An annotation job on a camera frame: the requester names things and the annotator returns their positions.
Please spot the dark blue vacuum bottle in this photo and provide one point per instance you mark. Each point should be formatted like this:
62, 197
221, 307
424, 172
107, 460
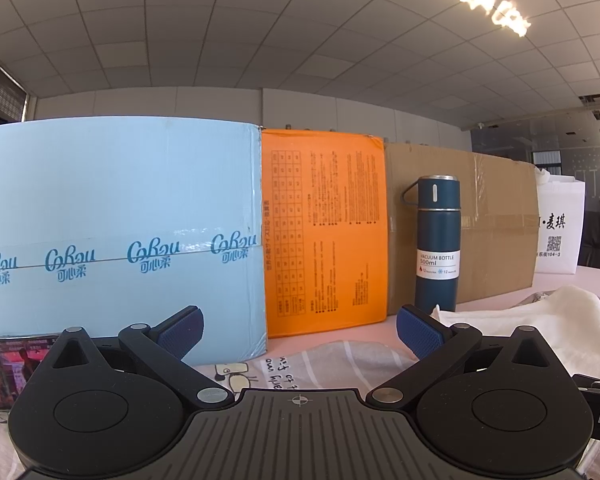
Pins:
436, 245

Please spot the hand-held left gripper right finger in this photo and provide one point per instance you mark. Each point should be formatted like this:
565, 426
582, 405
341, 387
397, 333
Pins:
420, 332

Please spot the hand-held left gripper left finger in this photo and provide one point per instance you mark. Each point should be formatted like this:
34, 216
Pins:
182, 332

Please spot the smartphone with lit screen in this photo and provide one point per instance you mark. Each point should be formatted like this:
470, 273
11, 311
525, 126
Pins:
5, 370

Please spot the white shopping bag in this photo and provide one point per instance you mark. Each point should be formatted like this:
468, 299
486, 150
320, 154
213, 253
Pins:
560, 230

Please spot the grey striped cartoon bed sheet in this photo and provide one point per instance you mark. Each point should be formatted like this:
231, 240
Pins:
330, 362

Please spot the brown cardboard box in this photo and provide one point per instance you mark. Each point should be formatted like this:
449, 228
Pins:
495, 220

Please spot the orange printed envelope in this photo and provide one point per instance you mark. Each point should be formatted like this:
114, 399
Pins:
325, 230

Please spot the white cloth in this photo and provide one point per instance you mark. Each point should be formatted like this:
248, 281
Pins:
545, 330

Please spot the large light blue cardboard box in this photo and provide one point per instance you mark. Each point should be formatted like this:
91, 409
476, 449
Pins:
115, 220

